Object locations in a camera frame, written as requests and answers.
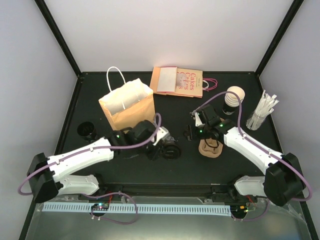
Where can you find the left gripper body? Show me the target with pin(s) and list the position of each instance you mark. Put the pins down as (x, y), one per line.
(152, 154)

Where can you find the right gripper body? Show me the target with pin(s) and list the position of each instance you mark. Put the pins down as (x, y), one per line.
(195, 135)

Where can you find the black paper cup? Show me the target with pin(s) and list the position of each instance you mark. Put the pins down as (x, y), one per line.
(171, 152)
(87, 131)

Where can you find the orange paper bag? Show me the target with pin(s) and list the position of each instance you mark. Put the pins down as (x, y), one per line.
(129, 104)

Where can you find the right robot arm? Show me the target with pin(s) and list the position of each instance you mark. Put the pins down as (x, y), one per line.
(282, 175)

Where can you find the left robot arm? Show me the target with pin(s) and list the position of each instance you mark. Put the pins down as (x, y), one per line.
(51, 176)

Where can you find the stack of paper cups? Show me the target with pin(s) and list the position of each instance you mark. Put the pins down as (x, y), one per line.
(231, 99)

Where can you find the Cakes printed paper bag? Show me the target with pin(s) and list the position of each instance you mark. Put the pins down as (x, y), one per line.
(190, 83)

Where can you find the orange flat bag stack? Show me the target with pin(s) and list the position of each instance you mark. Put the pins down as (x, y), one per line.
(163, 79)

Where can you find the jar of white stirrers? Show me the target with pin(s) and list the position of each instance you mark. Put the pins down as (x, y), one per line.
(264, 108)

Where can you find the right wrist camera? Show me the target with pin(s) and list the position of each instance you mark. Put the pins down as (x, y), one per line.
(196, 116)

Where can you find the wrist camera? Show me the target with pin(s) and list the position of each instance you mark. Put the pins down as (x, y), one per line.
(196, 116)
(162, 137)

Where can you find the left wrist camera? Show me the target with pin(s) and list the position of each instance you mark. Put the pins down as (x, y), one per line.
(162, 137)

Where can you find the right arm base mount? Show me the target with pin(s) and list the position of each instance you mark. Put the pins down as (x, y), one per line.
(228, 194)

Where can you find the light blue cable duct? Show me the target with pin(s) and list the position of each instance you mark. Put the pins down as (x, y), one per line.
(129, 208)

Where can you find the black frame post right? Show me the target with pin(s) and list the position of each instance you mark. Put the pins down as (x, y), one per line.
(283, 27)

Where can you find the black frame post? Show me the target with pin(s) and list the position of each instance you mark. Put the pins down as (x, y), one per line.
(283, 27)
(42, 6)

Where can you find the black frame post left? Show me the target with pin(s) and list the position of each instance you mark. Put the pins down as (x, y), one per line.
(42, 6)

